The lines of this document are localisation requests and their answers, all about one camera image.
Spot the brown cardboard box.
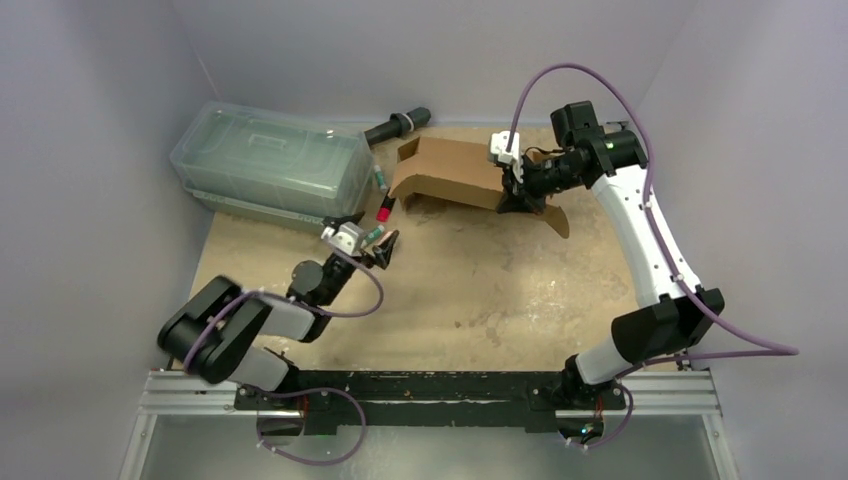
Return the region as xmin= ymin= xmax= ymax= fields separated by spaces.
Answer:
xmin=388 ymin=136 xmax=571 ymax=240

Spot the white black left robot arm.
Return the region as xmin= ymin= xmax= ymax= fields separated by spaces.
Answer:
xmin=156 ymin=213 xmax=400 ymax=409

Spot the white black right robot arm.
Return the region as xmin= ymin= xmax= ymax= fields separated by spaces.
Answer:
xmin=488 ymin=101 xmax=725 ymax=407

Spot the clear plastic storage box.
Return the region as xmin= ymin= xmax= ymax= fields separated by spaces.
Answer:
xmin=169 ymin=101 xmax=374 ymax=232

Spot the green white glue stick near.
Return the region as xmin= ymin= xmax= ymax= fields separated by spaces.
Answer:
xmin=365 ymin=225 xmax=386 ymax=244

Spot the green white glue stick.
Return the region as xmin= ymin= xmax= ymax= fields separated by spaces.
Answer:
xmin=365 ymin=225 xmax=386 ymax=244
xmin=373 ymin=164 xmax=389 ymax=193

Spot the green white glue stick far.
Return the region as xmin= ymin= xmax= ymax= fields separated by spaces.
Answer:
xmin=373 ymin=164 xmax=389 ymax=193

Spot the dark grey corrugated pipe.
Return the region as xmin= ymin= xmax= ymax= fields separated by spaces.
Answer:
xmin=364 ymin=107 xmax=431 ymax=147

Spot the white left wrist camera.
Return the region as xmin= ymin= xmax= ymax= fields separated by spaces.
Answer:
xmin=321 ymin=222 xmax=367 ymax=257

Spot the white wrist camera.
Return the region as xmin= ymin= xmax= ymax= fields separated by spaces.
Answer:
xmin=487 ymin=130 xmax=521 ymax=167
xmin=321 ymin=222 xmax=367 ymax=257

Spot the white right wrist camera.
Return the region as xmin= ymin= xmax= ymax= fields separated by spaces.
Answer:
xmin=487 ymin=130 xmax=521 ymax=167

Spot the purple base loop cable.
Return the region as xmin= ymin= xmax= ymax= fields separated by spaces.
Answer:
xmin=254 ymin=387 xmax=369 ymax=467

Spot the aluminium frame rail right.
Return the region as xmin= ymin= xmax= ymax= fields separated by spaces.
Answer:
xmin=606 ymin=121 xmax=740 ymax=480

